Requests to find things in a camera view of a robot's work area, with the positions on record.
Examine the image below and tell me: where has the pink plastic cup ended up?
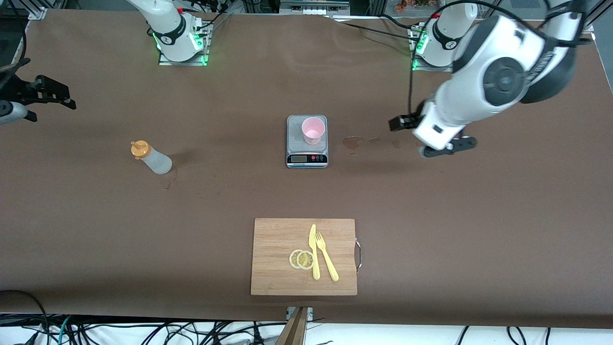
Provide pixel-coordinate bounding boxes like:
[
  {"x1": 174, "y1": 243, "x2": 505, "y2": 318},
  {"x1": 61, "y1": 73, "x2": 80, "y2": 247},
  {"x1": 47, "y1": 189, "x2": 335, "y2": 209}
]
[{"x1": 301, "y1": 116, "x2": 327, "y2": 145}]

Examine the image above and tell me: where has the translucent sauce bottle orange cap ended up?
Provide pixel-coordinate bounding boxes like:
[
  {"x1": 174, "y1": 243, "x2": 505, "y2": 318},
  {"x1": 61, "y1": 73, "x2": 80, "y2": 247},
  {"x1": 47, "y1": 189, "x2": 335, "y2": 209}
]
[{"x1": 130, "y1": 140, "x2": 173, "y2": 175}]

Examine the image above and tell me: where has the silver digital kitchen scale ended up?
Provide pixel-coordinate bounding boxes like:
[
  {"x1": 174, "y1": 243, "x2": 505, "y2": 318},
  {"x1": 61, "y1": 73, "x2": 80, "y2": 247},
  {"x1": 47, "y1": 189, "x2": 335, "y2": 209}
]
[{"x1": 286, "y1": 115, "x2": 329, "y2": 169}]

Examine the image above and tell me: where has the grey power strip box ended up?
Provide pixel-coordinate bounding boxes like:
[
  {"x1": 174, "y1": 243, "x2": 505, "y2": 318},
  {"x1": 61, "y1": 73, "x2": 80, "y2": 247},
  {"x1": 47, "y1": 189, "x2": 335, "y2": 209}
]
[{"x1": 280, "y1": 0, "x2": 350, "y2": 16}]

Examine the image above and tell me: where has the yellow plastic knife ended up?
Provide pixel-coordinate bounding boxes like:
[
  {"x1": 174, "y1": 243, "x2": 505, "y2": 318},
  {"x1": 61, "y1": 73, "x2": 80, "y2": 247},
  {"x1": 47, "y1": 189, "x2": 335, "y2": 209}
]
[{"x1": 308, "y1": 224, "x2": 321, "y2": 280}]

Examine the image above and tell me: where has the brown table cover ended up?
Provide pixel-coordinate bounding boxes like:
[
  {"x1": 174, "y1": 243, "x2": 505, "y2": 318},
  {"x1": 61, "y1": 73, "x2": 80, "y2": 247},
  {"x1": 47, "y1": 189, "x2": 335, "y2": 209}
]
[{"x1": 0, "y1": 9, "x2": 613, "y2": 329}]

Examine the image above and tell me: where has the yellow plastic fork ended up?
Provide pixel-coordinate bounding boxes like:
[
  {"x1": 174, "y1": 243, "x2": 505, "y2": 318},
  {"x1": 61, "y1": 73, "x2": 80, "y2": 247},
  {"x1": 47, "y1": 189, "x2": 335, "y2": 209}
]
[{"x1": 315, "y1": 232, "x2": 340, "y2": 282}]

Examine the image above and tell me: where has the wooden cutting board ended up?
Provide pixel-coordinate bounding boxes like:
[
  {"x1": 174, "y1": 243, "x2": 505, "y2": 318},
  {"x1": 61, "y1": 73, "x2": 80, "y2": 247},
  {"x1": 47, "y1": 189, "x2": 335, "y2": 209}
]
[{"x1": 250, "y1": 218, "x2": 358, "y2": 296}]

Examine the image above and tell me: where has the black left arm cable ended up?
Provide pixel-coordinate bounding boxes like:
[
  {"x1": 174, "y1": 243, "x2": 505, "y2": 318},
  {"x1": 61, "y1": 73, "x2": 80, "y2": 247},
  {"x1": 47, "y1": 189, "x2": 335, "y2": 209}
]
[{"x1": 406, "y1": 0, "x2": 594, "y2": 118}]

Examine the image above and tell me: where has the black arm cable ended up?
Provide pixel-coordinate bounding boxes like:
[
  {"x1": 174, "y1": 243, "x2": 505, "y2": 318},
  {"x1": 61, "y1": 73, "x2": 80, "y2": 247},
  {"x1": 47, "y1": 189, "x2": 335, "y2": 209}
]
[
  {"x1": 406, "y1": 0, "x2": 594, "y2": 118},
  {"x1": 12, "y1": 0, "x2": 28, "y2": 65}
]

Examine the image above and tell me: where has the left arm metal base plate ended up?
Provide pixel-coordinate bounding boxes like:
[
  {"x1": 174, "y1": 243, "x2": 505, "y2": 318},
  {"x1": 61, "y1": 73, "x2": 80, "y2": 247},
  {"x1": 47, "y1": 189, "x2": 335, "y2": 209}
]
[{"x1": 409, "y1": 24, "x2": 455, "y2": 72}]

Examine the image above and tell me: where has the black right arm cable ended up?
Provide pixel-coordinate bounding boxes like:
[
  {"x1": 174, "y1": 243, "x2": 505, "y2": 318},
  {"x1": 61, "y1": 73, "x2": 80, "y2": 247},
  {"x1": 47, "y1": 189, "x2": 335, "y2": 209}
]
[{"x1": 12, "y1": 0, "x2": 28, "y2": 65}]

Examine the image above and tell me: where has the black cable on table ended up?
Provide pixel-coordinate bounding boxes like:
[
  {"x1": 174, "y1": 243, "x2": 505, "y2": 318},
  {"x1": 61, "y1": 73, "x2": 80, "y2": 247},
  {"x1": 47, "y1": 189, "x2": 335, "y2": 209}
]
[{"x1": 330, "y1": 15, "x2": 427, "y2": 44}]

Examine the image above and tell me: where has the black looped floor cable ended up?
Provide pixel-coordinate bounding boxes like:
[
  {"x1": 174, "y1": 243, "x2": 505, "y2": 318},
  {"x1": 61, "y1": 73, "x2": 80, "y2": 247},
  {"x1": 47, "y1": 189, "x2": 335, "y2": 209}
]
[{"x1": 0, "y1": 289, "x2": 49, "y2": 345}]

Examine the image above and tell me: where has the wooden post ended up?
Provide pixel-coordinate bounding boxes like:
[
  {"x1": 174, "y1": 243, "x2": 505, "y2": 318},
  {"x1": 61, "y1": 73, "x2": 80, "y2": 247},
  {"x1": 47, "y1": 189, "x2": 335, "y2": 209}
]
[{"x1": 275, "y1": 307, "x2": 309, "y2": 345}]

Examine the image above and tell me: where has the teal floor cable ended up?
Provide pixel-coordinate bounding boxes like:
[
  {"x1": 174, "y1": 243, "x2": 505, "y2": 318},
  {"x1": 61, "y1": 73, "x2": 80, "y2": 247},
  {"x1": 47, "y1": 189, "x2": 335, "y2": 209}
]
[{"x1": 57, "y1": 315, "x2": 73, "y2": 345}]

